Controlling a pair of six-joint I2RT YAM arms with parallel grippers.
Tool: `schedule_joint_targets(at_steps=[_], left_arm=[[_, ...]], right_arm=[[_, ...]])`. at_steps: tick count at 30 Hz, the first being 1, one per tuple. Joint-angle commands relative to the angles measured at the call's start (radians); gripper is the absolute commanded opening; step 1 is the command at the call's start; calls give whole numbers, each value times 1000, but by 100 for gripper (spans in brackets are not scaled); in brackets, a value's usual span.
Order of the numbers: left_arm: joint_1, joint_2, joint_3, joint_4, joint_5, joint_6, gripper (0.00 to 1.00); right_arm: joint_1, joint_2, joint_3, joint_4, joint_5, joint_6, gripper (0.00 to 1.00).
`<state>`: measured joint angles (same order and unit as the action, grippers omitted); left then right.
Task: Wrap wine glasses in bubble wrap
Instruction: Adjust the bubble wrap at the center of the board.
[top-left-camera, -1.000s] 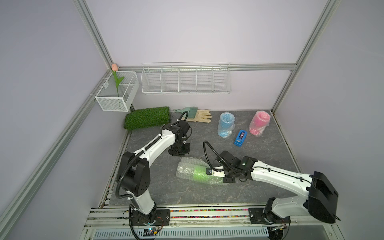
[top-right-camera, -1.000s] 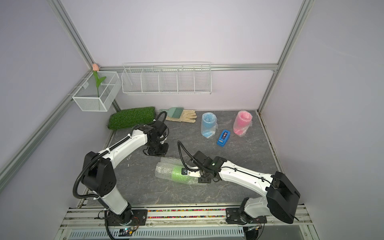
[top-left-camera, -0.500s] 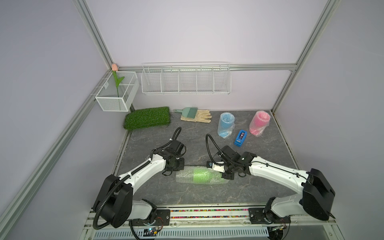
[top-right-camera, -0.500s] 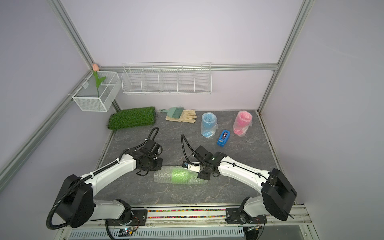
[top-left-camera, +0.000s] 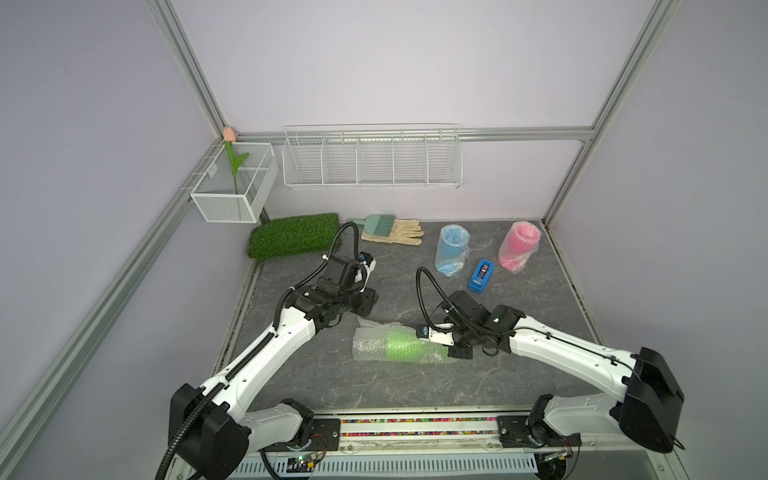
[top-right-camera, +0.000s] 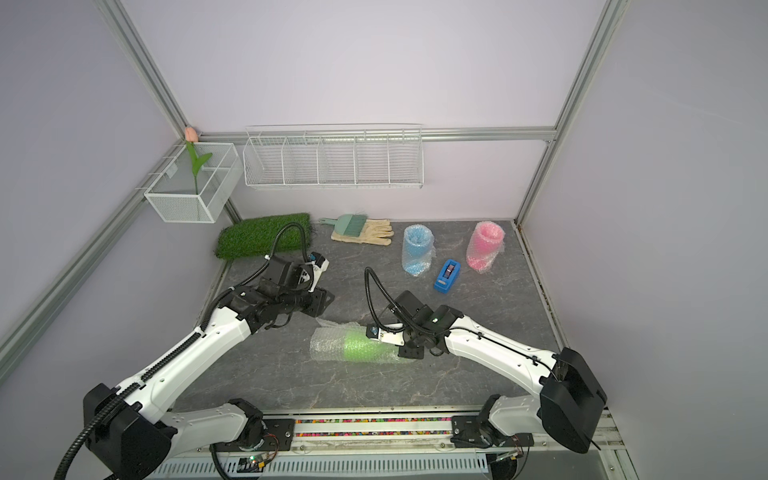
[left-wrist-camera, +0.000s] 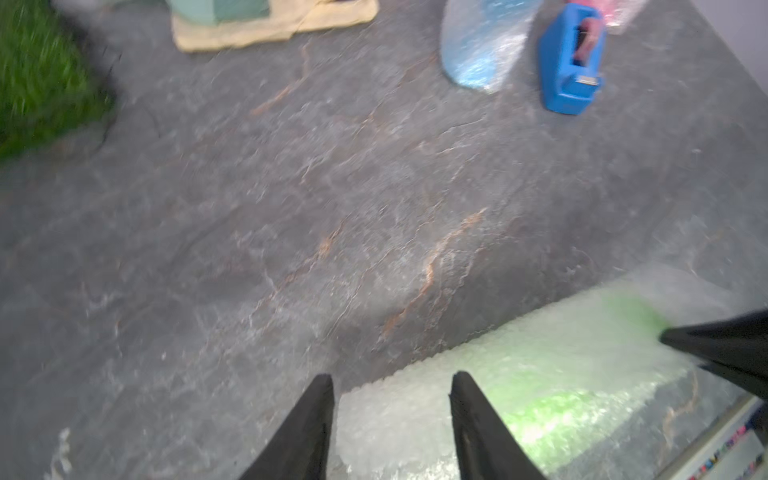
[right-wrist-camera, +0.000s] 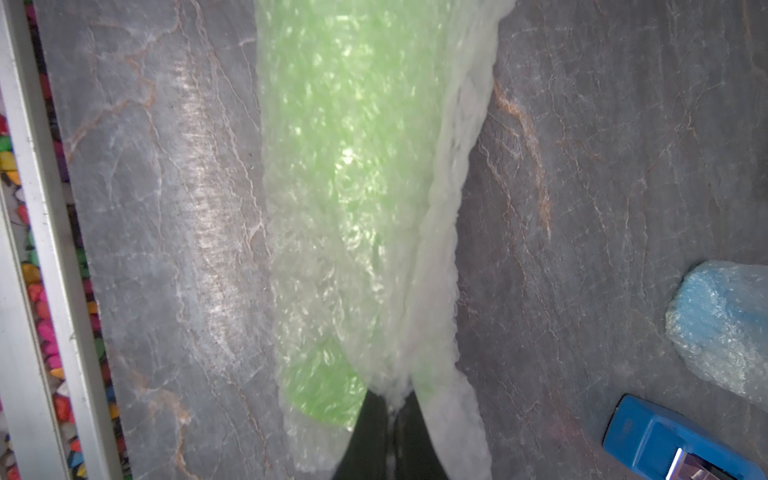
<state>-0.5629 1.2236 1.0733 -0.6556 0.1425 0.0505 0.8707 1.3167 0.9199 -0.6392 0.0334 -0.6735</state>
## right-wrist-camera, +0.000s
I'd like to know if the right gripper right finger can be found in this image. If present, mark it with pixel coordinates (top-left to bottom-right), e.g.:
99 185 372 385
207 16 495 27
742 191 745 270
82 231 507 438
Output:
392 391 448 480

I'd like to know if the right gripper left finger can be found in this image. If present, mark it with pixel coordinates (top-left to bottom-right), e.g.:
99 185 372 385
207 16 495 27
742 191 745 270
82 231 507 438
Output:
332 390 389 480

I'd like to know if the blue tape dispenser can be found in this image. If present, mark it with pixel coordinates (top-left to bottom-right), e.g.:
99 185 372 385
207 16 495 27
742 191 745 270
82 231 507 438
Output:
602 394 767 480

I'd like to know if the blue plastic wine glass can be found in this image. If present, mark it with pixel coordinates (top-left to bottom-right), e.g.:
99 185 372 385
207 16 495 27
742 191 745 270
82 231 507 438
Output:
665 260 768 409

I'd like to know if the bubble wrap sheet stack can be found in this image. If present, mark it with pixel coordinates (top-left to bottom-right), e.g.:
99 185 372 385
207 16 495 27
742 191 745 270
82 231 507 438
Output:
255 1 513 479

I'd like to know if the green plastic wine glass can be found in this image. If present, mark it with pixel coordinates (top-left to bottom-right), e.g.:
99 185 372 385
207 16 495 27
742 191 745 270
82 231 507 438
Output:
256 1 470 429

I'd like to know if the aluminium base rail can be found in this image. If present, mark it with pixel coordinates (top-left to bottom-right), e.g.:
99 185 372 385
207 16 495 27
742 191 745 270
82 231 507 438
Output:
1 1 132 479

